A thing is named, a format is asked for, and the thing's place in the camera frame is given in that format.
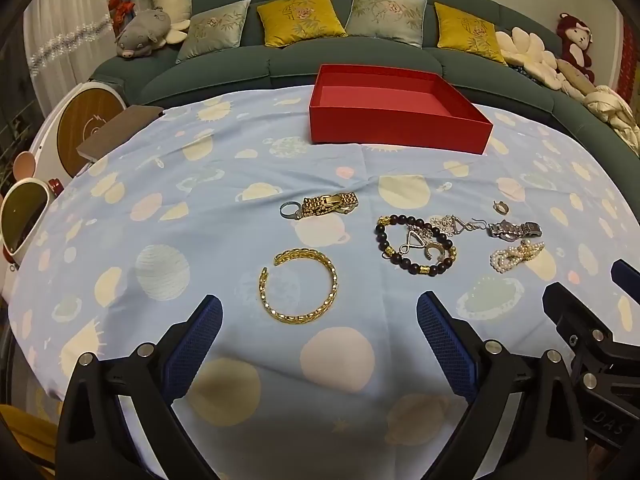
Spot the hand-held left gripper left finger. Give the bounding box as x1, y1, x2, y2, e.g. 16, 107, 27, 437
56, 294, 224, 480

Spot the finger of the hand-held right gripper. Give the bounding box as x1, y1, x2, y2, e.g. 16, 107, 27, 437
611, 259, 640, 294
543, 282, 619, 357

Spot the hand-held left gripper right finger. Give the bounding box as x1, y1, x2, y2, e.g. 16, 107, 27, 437
416, 290, 586, 480

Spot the pearl bracelet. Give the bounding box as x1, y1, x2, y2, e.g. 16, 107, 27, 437
490, 240, 546, 274

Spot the silver watch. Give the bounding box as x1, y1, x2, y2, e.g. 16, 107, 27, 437
487, 221, 542, 239

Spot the silver pendant necklace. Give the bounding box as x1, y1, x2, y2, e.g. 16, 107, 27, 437
402, 214, 488, 261

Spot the gold chain bracelet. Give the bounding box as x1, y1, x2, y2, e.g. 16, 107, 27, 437
258, 247, 339, 326

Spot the dark bead bracelet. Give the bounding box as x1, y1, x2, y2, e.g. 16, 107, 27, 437
375, 214, 457, 277

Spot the gold watch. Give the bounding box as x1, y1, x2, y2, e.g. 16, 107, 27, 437
301, 193, 359, 217

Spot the red cardboard box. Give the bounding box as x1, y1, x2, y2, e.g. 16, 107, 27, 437
308, 64, 495, 156

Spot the blue planet-print tablecloth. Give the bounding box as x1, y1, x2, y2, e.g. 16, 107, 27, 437
0, 82, 640, 480

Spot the cream blanket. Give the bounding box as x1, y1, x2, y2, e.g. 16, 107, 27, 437
582, 85, 640, 156

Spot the yellow seat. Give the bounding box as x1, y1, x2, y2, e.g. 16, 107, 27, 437
0, 402, 58, 456

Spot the brown oval cushion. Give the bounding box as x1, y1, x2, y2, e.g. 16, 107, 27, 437
555, 58, 591, 92

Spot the white toy with dark visor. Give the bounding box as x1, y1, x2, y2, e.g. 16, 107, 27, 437
0, 152, 63, 271

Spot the brown notebook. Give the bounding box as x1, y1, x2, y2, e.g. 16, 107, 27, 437
76, 105, 165, 163

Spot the dark red monkey plush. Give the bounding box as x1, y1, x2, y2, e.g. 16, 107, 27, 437
556, 11, 597, 83

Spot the round white wooden-faced appliance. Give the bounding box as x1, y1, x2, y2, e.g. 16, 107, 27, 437
30, 80, 128, 181

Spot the white flower-shaped cushion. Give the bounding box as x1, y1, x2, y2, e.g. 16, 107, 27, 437
495, 25, 583, 98

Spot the yellow embroidered pillow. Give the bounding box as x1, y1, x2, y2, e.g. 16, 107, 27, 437
256, 0, 347, 48
434, 2, 507, 64

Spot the dark green sofa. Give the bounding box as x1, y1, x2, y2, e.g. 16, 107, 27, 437
90, 0, 640, 161

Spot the grey-green embroidered pillow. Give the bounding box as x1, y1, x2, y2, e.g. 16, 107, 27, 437
345, 0, 428, 49
176, 0, 252, 64

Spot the grey pig plush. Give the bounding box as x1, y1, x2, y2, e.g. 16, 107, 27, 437
114, 6, 173, 59

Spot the red bow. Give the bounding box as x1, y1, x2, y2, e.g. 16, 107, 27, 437
107, 0, 137, 31

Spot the white curtain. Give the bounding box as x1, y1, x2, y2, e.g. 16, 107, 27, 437
22, 0, 131, 111

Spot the red bordered wall hanging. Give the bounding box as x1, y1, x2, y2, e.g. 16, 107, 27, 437
617, 10, 640, 106

